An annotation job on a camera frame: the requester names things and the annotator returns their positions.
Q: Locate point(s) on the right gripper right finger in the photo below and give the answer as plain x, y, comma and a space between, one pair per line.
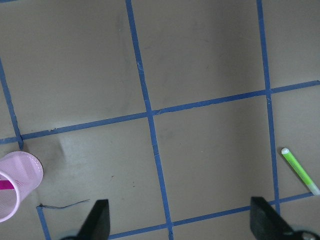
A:
266, 223

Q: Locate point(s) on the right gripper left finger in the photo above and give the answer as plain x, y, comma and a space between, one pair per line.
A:
97, 224

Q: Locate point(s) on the pink highlighter pen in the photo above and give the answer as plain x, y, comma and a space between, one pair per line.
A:
6, 185

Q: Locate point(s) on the pink mesh cup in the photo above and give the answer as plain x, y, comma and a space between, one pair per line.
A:
25, 172

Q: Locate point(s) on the green highlighter pen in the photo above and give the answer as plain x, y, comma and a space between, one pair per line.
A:
300, 171

